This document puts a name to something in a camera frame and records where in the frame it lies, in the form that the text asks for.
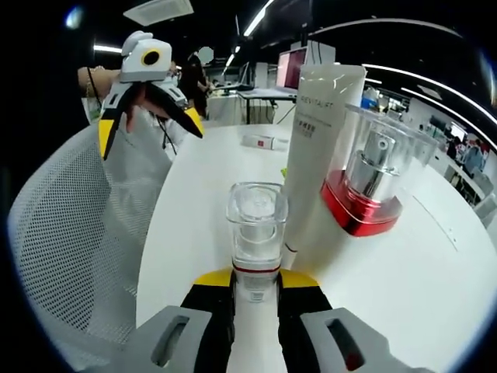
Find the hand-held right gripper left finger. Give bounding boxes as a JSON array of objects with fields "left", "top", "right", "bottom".
[{"left": 110, "top": 267, "right": 237, "bottom": 373}]

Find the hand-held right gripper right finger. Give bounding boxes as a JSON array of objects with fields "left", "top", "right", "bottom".
[{"left": 277, "top": 267, "right": 428, "bottom": 373}]

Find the small white skincare bottle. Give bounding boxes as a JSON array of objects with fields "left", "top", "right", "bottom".
[
  {"left": 226, "top": 181, "right": 289, "bottom": 373},
  {"left": 240, "top": 134, "right": 290, "bottom": 152}
]

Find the white skincare tube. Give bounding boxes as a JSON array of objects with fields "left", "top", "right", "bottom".
[{"left": 281, "top": 64, "right": 368, "bottom": 271}]

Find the person's left hand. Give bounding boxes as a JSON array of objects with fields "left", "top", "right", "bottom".
[{"left": 123, "top": 83, "right": 172, "bottom": 133}]

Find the ceiling air vent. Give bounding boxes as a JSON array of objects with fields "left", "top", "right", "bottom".
[{"left": 123, "top": 0, "right": 194, "bottom": 27}]

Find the black-legged standing desk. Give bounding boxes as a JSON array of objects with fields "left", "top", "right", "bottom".
[{"left": 236, "top": 87, "right": 298, "bottom": 125}]

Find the computer monitor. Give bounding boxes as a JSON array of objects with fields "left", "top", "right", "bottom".
[{"left": 277, "top": 48, "right": 308, "bottom": 91}]

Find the grey mesh office chair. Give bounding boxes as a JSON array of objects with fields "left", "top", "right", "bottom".
[{"left": 7, "top": 124, "right": 176, "bottom": 366}]

